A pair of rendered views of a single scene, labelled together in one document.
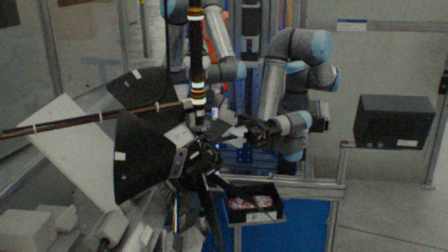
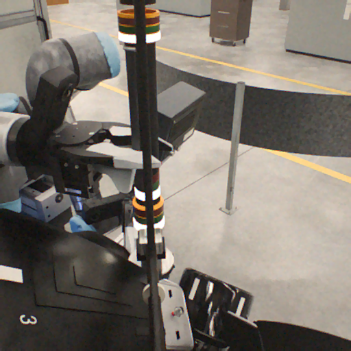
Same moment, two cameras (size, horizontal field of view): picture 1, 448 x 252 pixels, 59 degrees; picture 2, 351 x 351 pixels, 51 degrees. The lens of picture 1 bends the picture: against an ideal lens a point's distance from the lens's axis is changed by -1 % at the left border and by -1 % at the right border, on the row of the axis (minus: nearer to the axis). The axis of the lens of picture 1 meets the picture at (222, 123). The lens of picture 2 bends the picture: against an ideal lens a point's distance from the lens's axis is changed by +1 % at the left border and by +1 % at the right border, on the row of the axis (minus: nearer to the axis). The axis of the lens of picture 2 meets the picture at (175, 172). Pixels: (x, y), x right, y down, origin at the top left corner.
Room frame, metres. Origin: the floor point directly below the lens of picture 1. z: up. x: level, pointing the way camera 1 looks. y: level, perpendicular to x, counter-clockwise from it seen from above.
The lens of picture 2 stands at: (0.97, 0.44, 1.69)
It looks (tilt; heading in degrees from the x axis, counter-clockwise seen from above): 32 degrees down; 292
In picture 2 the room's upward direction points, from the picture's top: straight up
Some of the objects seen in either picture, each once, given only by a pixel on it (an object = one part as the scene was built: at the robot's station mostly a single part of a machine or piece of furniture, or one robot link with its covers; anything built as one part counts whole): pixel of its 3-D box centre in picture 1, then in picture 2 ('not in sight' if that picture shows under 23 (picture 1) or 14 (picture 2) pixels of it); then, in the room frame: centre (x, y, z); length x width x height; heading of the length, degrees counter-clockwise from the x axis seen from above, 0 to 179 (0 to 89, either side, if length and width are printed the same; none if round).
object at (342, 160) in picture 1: (342, 163); not in sight; (1.44, -0.50, 0.96); 0.03 x 0.03 x 0.20; 83
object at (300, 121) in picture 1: (295, 122); not in sight; (1.37, -0.28, 1.17); 0.11 x 0.08 x 0.09; 120
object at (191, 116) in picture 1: (195, 113); (150, 246); (1.15, 0.08, 1.31); 0.09 x 0.07 x 0.10; 118
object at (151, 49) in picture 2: (197, 55); (144, 129); (1.16, 0.07, 1.49); 0.03 x 0.03 x 0.21
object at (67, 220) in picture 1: (70, 218); not in sight; (1.20, 0.57, 0.87); 0.15 x 0.09 x 0.02; 167
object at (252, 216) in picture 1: (252, 203); not in sight; (1.32, -0.12, 0.85); 0.22 x 0.17 x 0.07; 97
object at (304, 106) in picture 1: (296, 97); not in sight; (1.89, -0.37, 1.09); 0.15 x 0.15 x 0.10
